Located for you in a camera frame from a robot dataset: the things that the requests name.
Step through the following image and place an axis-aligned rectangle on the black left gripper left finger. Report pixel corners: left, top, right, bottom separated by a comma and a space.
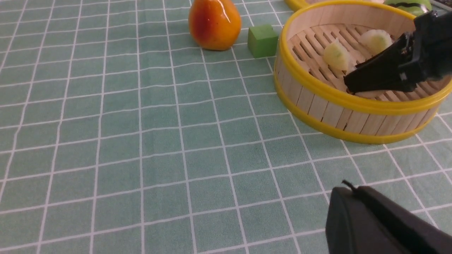
326, 180, 452, 254

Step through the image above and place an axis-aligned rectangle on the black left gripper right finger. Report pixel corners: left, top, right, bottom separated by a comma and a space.
344, 10, 452, 94

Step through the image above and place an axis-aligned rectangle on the greenish dumpling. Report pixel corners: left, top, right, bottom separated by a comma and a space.
358, 29, 393, 56
322, 39, 351, 72

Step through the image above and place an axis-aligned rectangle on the bamboo steamer tray yellow rim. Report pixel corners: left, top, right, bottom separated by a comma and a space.
273, 0, 451, 144

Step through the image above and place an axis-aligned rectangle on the woven bamboo steamer lid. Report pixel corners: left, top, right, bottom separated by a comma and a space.
284, 0, 310, 12

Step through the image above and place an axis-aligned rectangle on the green toy apple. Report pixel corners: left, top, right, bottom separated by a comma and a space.
383, 0, 432, 16

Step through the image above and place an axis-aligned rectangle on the green wooden cube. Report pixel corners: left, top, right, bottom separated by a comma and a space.
247, 24, 279, 59

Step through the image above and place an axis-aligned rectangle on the orange red toy pear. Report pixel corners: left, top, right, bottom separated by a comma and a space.
188, 0, 242, 51

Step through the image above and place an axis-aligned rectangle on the green checked tablecloth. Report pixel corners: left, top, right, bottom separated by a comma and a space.
0, 0, 451, 254

